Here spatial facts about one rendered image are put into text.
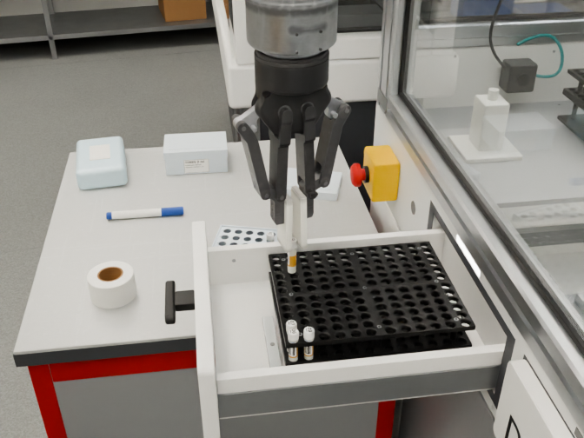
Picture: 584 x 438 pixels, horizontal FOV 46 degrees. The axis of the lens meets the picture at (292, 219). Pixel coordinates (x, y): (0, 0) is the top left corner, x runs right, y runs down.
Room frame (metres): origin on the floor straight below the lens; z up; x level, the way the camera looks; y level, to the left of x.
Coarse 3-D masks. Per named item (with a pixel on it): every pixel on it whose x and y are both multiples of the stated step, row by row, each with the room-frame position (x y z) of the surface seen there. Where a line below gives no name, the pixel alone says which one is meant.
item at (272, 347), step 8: (264, 320) 0.68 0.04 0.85; (272, 320) 0.68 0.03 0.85; (264, 328) 0.66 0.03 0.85; (272, 328) 0.66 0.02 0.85; (264, 336) 0.66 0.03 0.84; (272, 336) 0.65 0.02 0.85; (272, 344) 0.63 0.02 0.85; (272, 352) 0.62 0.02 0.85; (272, 360) 0.60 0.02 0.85; (280, 360) 0.60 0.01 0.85
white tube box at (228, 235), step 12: (228, 228) 0.97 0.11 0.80; (240, 228) 0.97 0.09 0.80; (252, 228) 0.97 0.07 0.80; (264, 228) 0.97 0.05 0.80; (216, 240) 0.94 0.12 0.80; (228, 240) 0.94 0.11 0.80; (240, 240) 0.94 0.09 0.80; (252, 240) 0.94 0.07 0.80; (264, 240) 0.94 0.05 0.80; (276, 240) 0.94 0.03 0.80
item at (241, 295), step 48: (336, 240) 0.79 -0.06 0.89; (384, 240) 0.80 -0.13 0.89; (432, 240) 0.81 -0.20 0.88; (240, 288) 0.76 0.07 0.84; (240, 336) 0.66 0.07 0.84; (480, 336) 0.66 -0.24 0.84; (240, 384) 0.53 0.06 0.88; (288, 384) 0.54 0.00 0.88; (336, 384) 0.54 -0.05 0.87; (384, 384) 0.55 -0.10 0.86; (432, 384) 0.56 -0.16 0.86; (480, 384) 0.57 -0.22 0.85
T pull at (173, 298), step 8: (168, 288) 0.66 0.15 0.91; (168, 296) 0.65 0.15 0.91; (176, 296) 0.65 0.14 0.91; (184, 296) 0.65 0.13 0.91; (192, 296) 0.65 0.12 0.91; (168, 304) 0.63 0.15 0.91; (176, 304) 0.63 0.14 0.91; (184, 304) 0.63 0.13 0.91; (192, 304) 0.63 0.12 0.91; (168, 312) 0.62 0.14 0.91; (168, 320) 0.61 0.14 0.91
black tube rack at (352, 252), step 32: (320, 256) 0.74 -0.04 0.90; (352, 256) 0.74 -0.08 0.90; (384, 256) 0.74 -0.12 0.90; (416, 256) 0.75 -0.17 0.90; (320, 288) 0.68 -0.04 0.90; (352, 288) 0.68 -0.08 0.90; (384, 288) 0.68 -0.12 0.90; (416, 288) 0.68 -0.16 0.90; (320, 320) 0.62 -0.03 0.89; (352, 320) 0.65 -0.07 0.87; (384, 320) 0.62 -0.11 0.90; (416, 320) 0.65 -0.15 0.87; (448, 320) 0.62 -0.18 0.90; (288, 352) 0.59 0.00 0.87; (320, 352) 0.59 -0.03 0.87; (352, 352) 0.60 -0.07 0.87; (384, 352) 0.59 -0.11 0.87; (416, 352) 0.60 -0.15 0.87
